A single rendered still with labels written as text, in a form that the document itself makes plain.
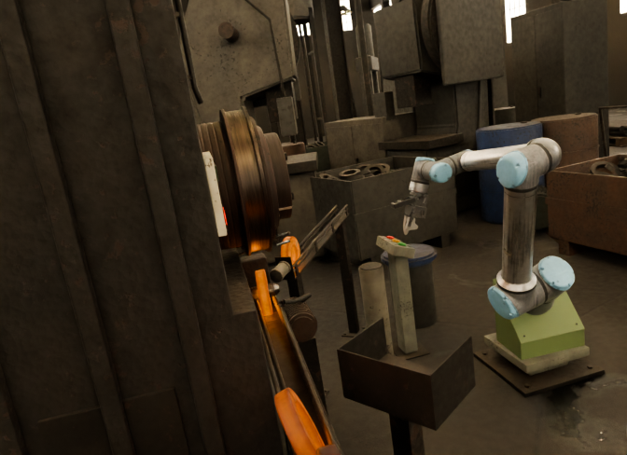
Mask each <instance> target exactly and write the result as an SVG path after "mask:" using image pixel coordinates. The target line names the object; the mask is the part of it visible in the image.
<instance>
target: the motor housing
mask: <svg viewBox="0 0 627 455"><path fill-rule="evenodd" d="M282 306H283V308H284V311H285V313H286V317H287V319H288V321H289V323H290V326H291V328H292V330H293V333H294V335H295V338H296V340H297V342H298V344H299V346H300V350H301V353H302V355H303V357H304V360H305V362H306V365H307V366H308V369H309V371H310V373H311V376H312V378H313V382H314V384H315V387H316V389H317V391H318V393H319V396H320V398H321V400H322V403H323V405H324V408H325V410H326V412H327V403H326V397H325V392H324V385H323V380H322V374H321V367H320V362H319V356H318V349H317V344H316V338H315V336H314V335H315V333H316V331H317V321H316V318H315V317H314V315H313V313H312V311H311V310H310V308H309V306H308V305H307V303H306V302H303V303H301V302H299V303H297V304H286V305H282Z"/></svg>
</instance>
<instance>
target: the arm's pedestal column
mask: <svg viewBox="0 0 627 455"><path fill-rule="evenodd" d="M473 354H474V357H476V358H477V359H478V360H479V361H481V362H482V363H483V364H484V365H486V366H487V367H488V368H490V369H491V370H492V371H493V372H495V373H496V375H497V376H499V377H500V378H501V379H503V380H504V381H505V382H506V383H508V384H509V385H510V386H511V387H513V388H514V389H515V390H516V391H518V392H519V393H520V394H522V395H523V396H524V397H525V398H526V397H529V396H533V395H536V394H539V393H544V392H547V391H550V390H553V389H557V388H560V387H563V386H565V385H569V384H572V383H575V382H578V381H582V380H585V379H589V378H593V377H596V376H599V375H603V374H605V370H604V369H603V368H602V367H600V366H598V365H596V364H594V363H592V362H591V361H589V360H587V359H586V358H584V357H581V358H578V359H575V360H572V361H569V362H565V363H562V364H558V365H554V366H550V367H547V368H544V369H540V370H538V371H534V372H531V373H528V374H526V373H525V372H524V371H522V370H521V369H519V368H518V367H517V366H516V365H514V364H513V363H512V362H510V361H509V360H508V359H506V358H505V357H504V356H502V355H501V354H499V353H498V352H496V351H495V350H494V349H492V348H490V349H486V350H482V351H479V352H473Z"/></svg>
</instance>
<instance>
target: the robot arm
mask: <svg viewBox="0 0 627 455"><path fill-rule="evenodd" d="M561 158H562V151H561V148H560V146H559V145H558V144H557V143H556V142H555V141H553V140H552V139H549V138H536V139H533V140H531V141H530V142H528V144H526V145H513V146H506V147H498V148H492V149H484V150H478V151H471V150H469V149H468V150H463V151H461V152H459V153H457V154H454V155H452V156H449V157H447V158H445V159H441V160H439V161H435V160H434V159H430V158H422V157H418V158H416V160H415V162H414V167H413V171H412V176H411V183H410V187H409V190H411V192H410V194H412V195H413V196H409V197H407V198H404V199H401V200H396V201H394V202H391V207H392V208H394V209H397V208H400V207H402V206H405V205H406V207H405V212H404V214H403V231H404V234H405V235H407V234H408V232H409V230H413V229H417V228H418V226H417V225H416V224H415V218H414V216H415V217H418V218H425V214H426V211H427V208H426V204H427V199H428V195H425V194H427V191H428V188H429V183H430V181H433V182H436V183H445V182H447V181H448V180H449V179H450V178H451V177H452V176H454V175H457V174H458V173H461V172H471V171H478V170H491V169H496V175H497V177H499V179H498V181H499V182H500V184H501V185H502V186H503V187H504V213H503V250H502V269H501V270H500V271H499V272H498V273H497V276H496V285H494V286H491V288H489V289H488V293H487V294H488V298H489V301H490V303H491V305H492V306H493V308H494V309H495V311H496V312H497V313H498V314H499V315H501V316H502V317H503V318H505V319H509V320H510V319H513V318H516V317H519V316H520V315H522V314H524V313H528V314H532V315H540V314H543V313H545V312H547V311H548V310H550V309H551V307H552V306H553V303H554V299H555V298H557V297H558V296H559V295H561V294H562V293H563V292H565V291H566V290H568V289H569V288H570V287H571V285H572V284H573V283H574V280H575V274H574V271H573V270H572V268H571V267H570V265H569V264H568V263H567V262H566V261H564V260H562V258H560V257H557V256H547V257H545V258H543V259H541V260H540V261H539V263H538V264H536V265H535V266H533V252H534V238H535V224H536V198H537V188H538V183H539V177H540V176H542V175H544V174H546V173H548V172H551V171H553V170H554V169H555V168H556V167H557V166H558V165H559V163H560V161H561ZM532 266H533V267H532Z"/></svg>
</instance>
